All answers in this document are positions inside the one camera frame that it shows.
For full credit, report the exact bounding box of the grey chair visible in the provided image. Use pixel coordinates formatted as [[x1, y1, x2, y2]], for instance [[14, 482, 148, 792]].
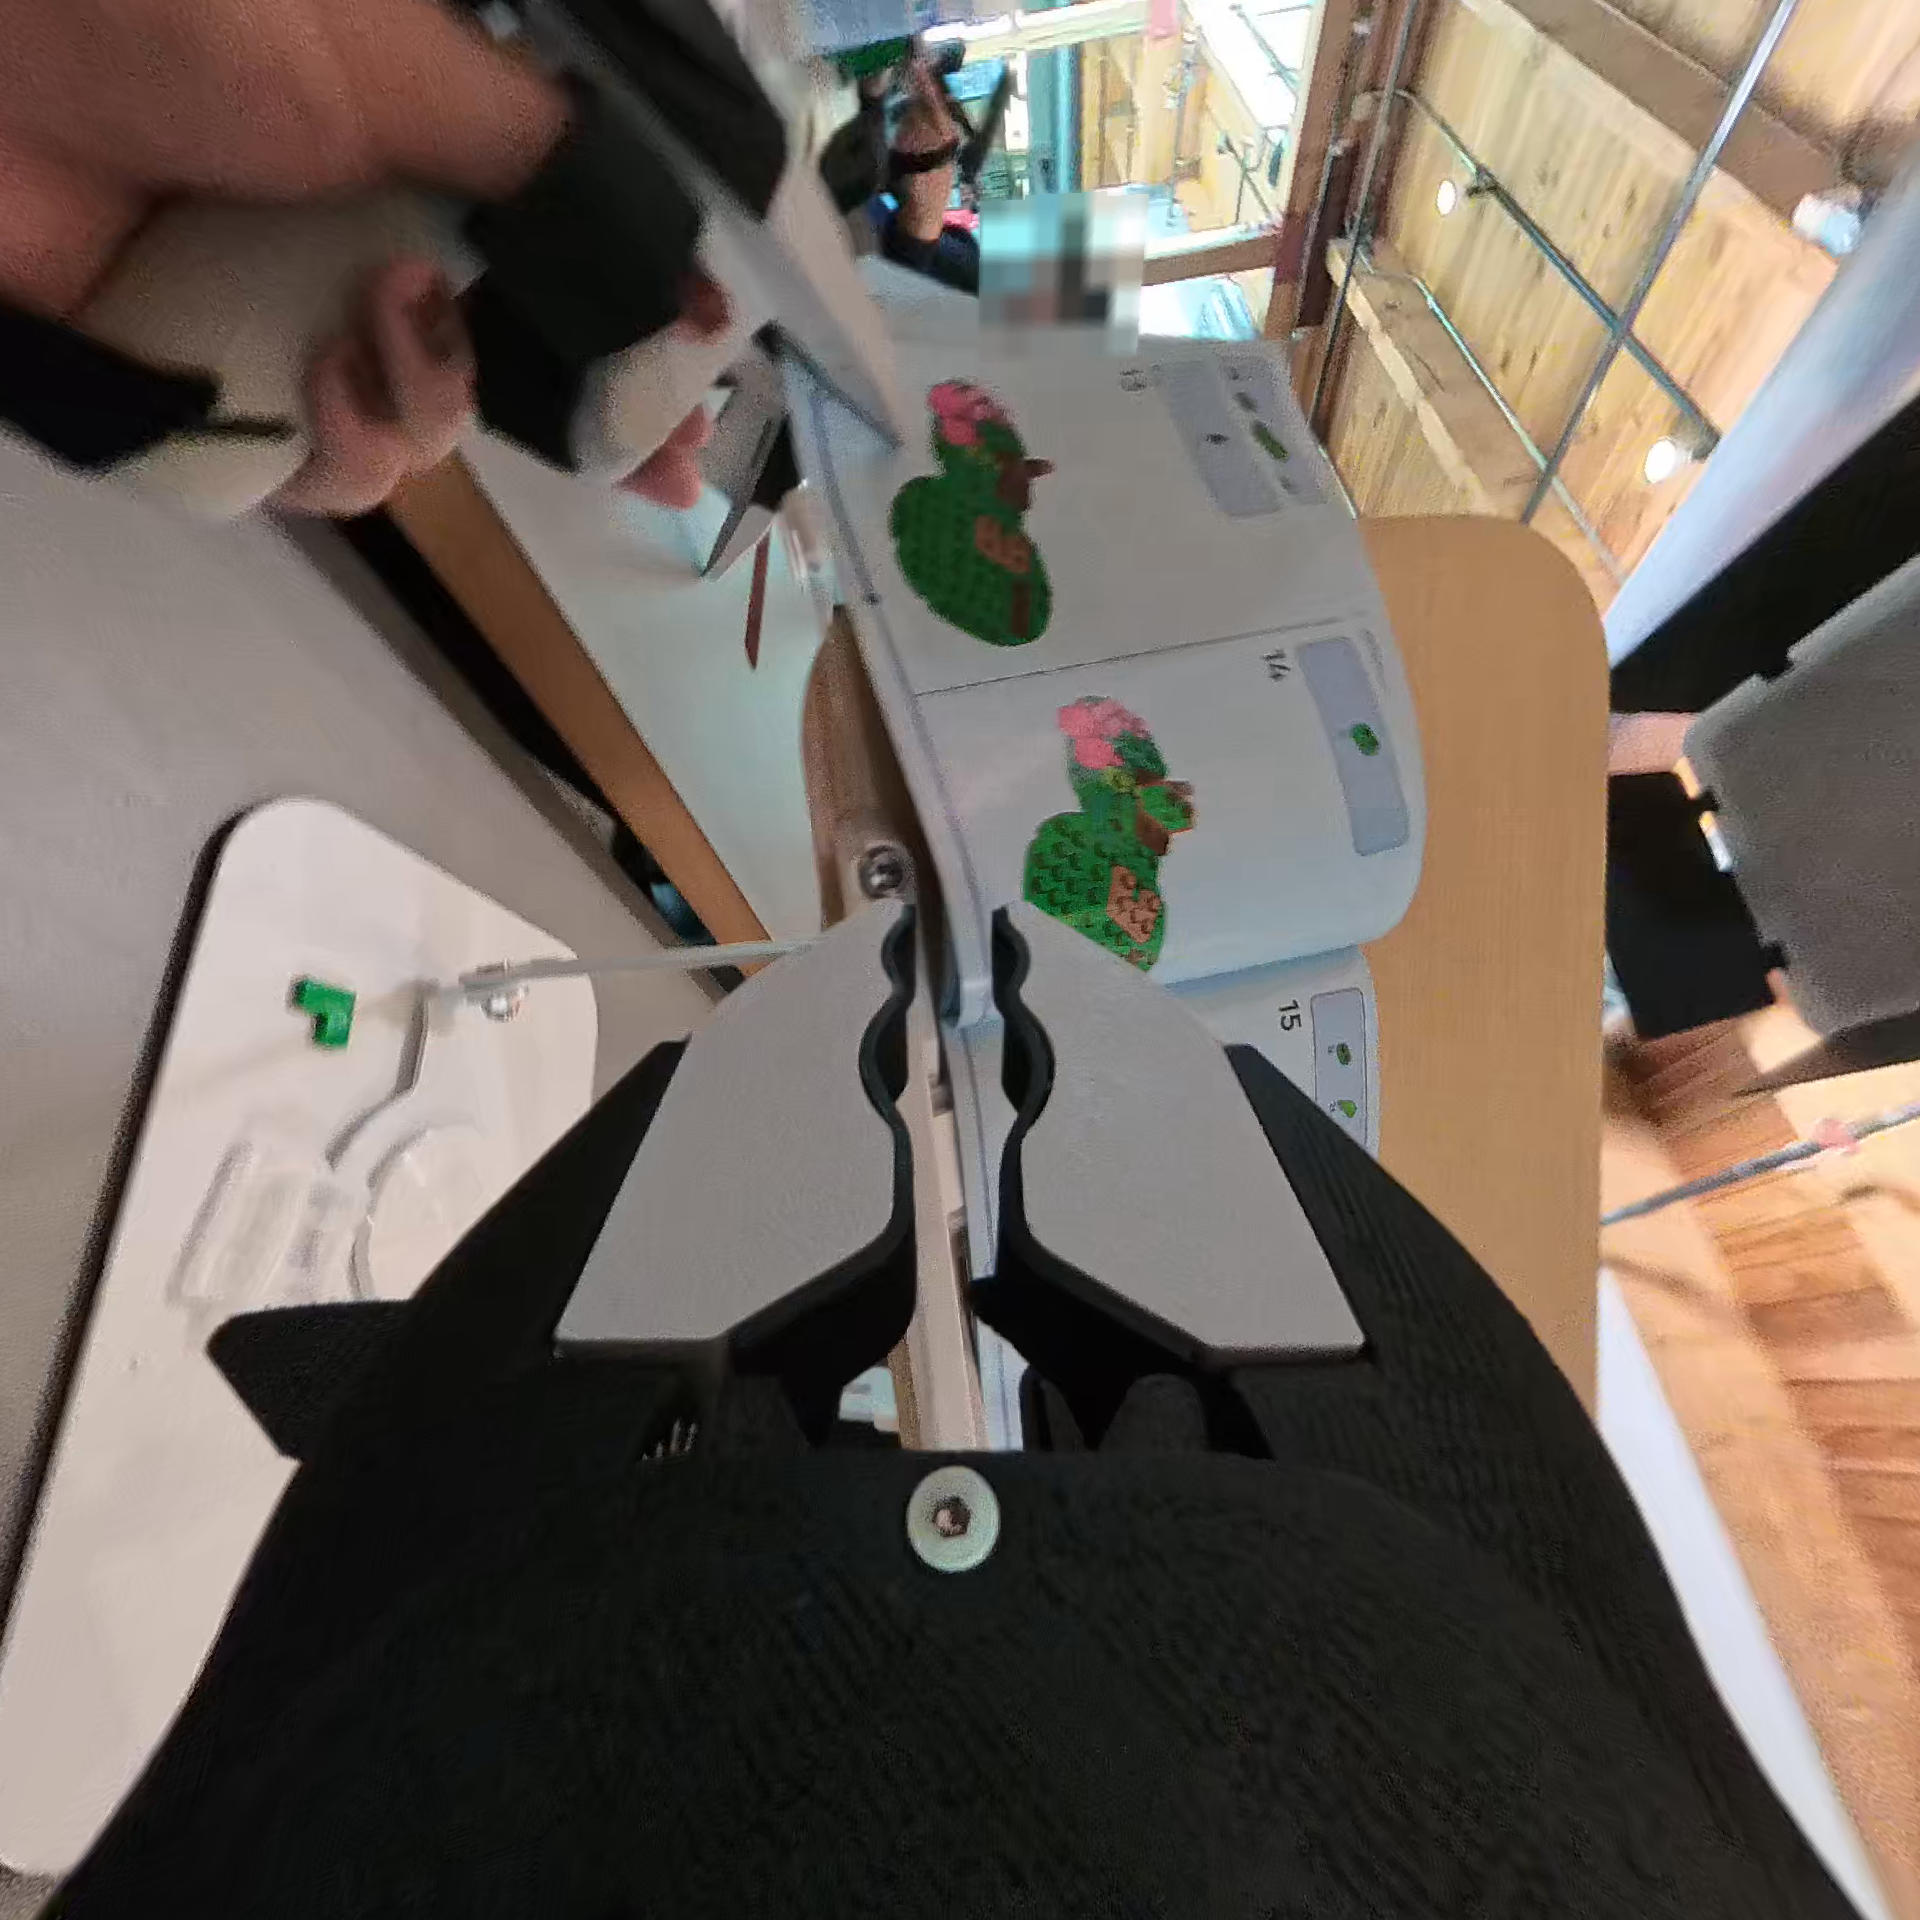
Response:
[[1681, 563, 1920, 1088]]

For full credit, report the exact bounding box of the wood-edged desk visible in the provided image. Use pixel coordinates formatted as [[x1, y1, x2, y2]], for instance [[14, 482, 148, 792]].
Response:
[[387, 431, 828, 979]]

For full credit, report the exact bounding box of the white rounded tray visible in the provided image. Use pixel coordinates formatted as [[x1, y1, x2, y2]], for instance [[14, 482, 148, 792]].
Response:
[[0, 797, 602, 1877]]

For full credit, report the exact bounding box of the grey cable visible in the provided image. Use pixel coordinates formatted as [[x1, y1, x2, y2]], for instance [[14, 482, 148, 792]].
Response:
[[1597, 1102, 1920, 1229]]

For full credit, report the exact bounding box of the clear acrylic holder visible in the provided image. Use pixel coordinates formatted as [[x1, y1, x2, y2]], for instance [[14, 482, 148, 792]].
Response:
[[165, 961, 524, 1306]]

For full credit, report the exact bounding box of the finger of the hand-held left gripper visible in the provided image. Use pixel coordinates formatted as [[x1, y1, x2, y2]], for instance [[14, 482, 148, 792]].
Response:
[[695, 148, 904, 452]]

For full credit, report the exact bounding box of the metal conduit pipe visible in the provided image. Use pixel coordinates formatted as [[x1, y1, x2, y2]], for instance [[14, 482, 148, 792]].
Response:
[[1348, 90, 1725, 457]]

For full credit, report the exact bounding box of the wooden booklet board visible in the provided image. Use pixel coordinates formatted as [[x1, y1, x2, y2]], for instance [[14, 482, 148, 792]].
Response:
[[803, 516, 1611, 1419]]

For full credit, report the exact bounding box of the open instruction booklet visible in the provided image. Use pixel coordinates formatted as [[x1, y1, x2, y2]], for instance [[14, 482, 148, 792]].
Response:
[[780, 337, 1428, 1449]]

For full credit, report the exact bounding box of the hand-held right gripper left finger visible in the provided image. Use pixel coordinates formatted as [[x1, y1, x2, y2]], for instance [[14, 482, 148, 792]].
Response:
[[554, 896, 922, 1358]]

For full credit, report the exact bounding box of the person's left hand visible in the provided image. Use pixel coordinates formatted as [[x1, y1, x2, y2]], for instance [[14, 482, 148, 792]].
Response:
[[0, 0, 737, 520]]

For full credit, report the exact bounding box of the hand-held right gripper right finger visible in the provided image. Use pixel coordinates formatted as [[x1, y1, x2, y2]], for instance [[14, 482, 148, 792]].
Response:
[[972, 896, 1372, 1369]]

